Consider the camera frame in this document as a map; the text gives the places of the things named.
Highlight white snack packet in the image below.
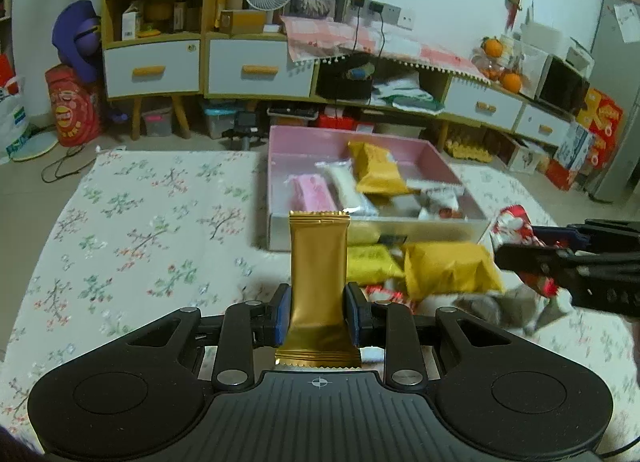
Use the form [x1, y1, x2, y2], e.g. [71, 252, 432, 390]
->
[362, 284, 416, 312]

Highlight red candy wrapper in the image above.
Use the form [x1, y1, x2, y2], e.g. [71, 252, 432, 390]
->
[489, 205, 559, 298]

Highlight red storage box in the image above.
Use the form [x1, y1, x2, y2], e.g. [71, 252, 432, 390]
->
[316, 113, 358, 131]

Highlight yellow snack bag in box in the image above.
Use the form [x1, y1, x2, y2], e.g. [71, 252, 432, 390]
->
[348, 141, 410, 197]

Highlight white packet in box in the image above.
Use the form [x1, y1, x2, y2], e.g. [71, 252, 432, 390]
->
[314, 159, 378, 217]

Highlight microwave oven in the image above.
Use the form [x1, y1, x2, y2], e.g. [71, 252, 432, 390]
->
[535, 54, 589, 116]

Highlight floral tablecloth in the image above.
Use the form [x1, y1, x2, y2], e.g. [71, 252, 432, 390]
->
[0, 149, 640, 443]

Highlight yellow chip bag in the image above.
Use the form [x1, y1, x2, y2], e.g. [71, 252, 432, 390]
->
[346, 244, 405, 286]

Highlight silver foil snack bag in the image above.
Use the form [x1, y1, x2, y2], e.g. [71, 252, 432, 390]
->
[454, 285, 574, 336]

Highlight purple plush toy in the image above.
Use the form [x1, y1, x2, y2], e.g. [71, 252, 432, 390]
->
[52, 0, 102, 84]

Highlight white drawer cabinet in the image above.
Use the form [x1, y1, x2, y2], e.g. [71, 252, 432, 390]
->
[101, 0, 317, 139]

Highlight red gift bag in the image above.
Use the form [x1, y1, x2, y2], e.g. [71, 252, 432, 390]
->
[44, 64, 102, 148]

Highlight pink cardboard box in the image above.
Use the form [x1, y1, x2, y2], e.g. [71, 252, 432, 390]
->
[267, 126, 489, 252]

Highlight oranges in bowl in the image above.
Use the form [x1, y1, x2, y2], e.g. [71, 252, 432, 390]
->
[471, 35, 524, 93]

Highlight low tv cabinet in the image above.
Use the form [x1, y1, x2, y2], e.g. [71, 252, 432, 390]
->
[311, 52, 570, 148]

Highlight large orange-yellow snack bag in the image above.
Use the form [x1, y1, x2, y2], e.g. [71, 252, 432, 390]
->
[402, 242, 506, 301]

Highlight pink table runner cloth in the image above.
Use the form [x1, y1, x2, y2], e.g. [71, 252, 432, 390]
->
[282, 16, 489, 84]

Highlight gold foil snack bar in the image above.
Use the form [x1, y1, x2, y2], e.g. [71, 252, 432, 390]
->
[276, 211, 361, 369]

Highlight pink wafer packet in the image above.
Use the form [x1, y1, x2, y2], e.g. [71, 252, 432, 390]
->
[288, 174, 337, 213]

